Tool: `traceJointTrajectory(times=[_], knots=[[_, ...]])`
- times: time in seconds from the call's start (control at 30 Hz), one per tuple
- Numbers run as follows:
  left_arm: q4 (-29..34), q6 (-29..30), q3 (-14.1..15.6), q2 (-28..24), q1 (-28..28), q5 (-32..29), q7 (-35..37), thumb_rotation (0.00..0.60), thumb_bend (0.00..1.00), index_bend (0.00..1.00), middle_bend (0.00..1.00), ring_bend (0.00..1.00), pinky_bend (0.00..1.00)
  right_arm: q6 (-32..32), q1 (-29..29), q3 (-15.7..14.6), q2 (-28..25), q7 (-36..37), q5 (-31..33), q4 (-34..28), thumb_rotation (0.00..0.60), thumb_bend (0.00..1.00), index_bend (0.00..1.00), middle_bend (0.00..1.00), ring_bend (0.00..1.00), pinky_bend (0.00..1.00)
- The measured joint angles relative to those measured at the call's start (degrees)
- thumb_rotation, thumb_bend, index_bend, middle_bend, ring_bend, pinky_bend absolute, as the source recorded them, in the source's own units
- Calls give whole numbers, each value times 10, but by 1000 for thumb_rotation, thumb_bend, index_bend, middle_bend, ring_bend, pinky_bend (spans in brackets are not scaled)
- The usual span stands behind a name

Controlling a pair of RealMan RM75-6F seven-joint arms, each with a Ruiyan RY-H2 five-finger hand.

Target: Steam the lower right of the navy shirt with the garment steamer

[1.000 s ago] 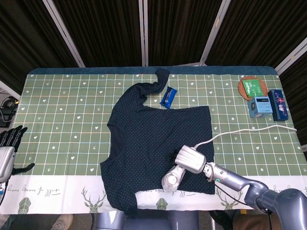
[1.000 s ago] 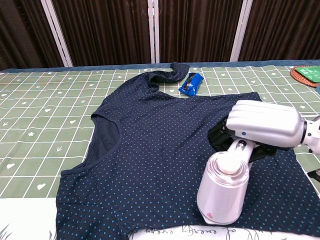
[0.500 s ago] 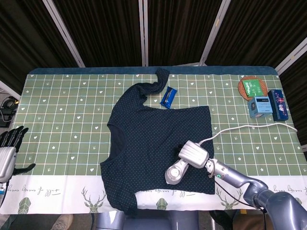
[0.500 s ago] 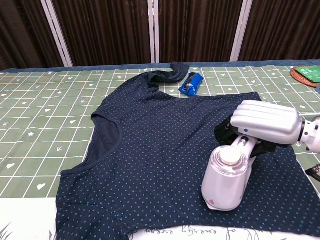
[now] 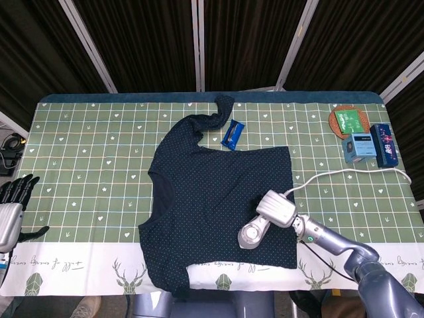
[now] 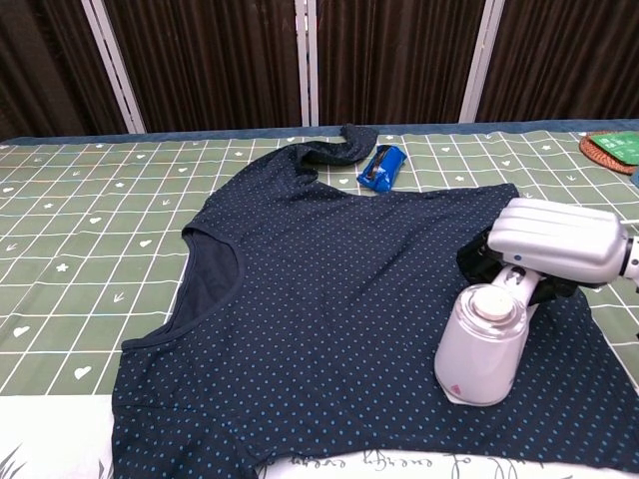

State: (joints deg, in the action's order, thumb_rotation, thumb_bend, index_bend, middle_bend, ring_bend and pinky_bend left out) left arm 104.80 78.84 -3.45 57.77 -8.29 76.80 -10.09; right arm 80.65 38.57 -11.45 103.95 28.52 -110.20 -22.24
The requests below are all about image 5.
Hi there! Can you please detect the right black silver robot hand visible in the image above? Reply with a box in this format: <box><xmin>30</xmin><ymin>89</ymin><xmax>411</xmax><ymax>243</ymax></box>
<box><xmin>254</xmin><ymin>189</ymin><xmax>298</xmax><ymax>230</ymax></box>

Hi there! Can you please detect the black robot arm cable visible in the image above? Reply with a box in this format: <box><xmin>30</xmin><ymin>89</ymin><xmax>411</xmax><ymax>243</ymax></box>
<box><xmin>299</xmin><ymin>240</ymin><xmax>357</xmax><ymax>282</ymax></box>

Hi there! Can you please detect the brown shoe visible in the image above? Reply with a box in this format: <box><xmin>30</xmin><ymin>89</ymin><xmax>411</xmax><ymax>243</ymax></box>
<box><xmin>70</xmin><ymin>294</ymin><xmax>102</xmax><ymax>318</ymax></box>

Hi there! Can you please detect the blue snack wrapper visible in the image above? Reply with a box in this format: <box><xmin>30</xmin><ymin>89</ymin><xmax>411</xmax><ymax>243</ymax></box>
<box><xmin>220</xmin><ymin>119</ymin><xmax>245</xmax><ymax>152</ymax></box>

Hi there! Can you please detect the black floor device with cables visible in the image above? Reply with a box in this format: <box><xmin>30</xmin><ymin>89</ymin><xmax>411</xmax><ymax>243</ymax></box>
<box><xmin>0</xmin><ymin>132</ymin><xmax>25</xmax><ymax>176</ymax></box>

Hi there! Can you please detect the green grid deer tablecloth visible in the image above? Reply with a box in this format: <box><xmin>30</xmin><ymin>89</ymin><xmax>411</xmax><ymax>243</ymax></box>
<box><xmin>1</xmin><ymin>101</ymin><xmax>424</xmax><ymax>297</ymax></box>

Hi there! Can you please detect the green packet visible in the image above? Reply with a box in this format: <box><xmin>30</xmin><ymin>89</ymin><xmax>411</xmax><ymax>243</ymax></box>
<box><xmin>333</xmin><ymin>108</ymin><xmax>364</xmax><ymax>135</ymax></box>

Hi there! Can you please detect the light blue small box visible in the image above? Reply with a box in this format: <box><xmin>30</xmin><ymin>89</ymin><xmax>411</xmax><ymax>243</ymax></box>
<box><xmin>341</xmin><ymin>132</ymin><xmax>378</xmax><ymax>164</ymax></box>

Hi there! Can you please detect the dark blue pink-print box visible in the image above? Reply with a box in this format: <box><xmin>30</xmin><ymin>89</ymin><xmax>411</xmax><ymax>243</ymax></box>
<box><xmin>369</xmin><ymin>123</ymin><xmax>399</xmax><ymax>168</ymax></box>

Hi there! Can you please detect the dark brown curtain panel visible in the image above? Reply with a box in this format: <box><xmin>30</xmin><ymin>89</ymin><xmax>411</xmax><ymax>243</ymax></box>
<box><xmin>286</xmin><ymin>0</ymin><xmax>424</xmax><ymax>95</ymax></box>
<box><xmin>0</xmin><ymin>0</ymin><xmax>110</xmax><ymax>123</ymax></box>
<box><xmin>203</xmin><ymin>0</ymin><xmax>309</xmax><ymax>92</ymax></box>
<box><xmin>72</xmin><ymin>0</ymin><xmax>199</xmax><ymax>93</ymax></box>

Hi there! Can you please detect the dark teal table pad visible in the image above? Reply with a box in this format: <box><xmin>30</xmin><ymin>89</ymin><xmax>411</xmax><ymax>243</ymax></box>
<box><xmin>38</xmin><ymin>91</ymin><xmax>385</xmax><ymax>106</ymax></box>

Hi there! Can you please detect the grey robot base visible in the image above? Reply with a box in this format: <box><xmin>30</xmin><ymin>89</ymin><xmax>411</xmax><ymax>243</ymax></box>
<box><xmin>132</xmin><ymin>290</ymin><xmax>292</xmax><ymax>318</ymax></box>

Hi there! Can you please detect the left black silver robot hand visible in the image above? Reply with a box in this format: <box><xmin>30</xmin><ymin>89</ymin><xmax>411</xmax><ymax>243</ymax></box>
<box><xmin>0</xmin><ymin>174</ymin><xmax>50</xmax><ymax>253</ymax></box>

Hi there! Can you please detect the thin black and white cable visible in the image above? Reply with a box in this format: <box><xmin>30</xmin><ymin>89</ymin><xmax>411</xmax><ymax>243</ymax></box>
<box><xmin>283</xmin><ymin>168</ymin><xmax>413</xmax><ymax>199</ymax></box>

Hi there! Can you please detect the white partition post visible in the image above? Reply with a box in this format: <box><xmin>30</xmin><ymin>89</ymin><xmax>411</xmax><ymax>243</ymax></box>
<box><xmin>0</xmin><ymin>111</ymin><xmax>30</xmax><ymax>140</ymax></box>
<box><xmin>191</xmin><ymin>0</ymin><xmax>206</xmax><ymax>93</ymax></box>
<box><xmin>380</xmin><ymin>52</ymin><xmax>424</xmax><ymax>107</ymax></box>
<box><xmin>58</xmin><ymin>0</ymin><xmax>119</xmax><ymax>93</ymax></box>
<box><xmin>275</xmin><ymin>0</ymin><xmax>319</xmax><ymax>91</ymax></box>

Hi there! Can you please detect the brown stool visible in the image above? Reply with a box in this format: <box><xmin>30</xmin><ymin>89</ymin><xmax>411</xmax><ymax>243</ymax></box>
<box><xmin>323</xmin><ymin>293</ymin><xmax>362</xmax><ymax>318</ymax></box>

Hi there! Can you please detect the dark blue dotted shirt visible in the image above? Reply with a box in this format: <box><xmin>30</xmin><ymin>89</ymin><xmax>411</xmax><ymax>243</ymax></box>
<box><xmin>137</xmin><ymin>94</ymin><xmax>298</xmax><ymax>301</ymax></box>

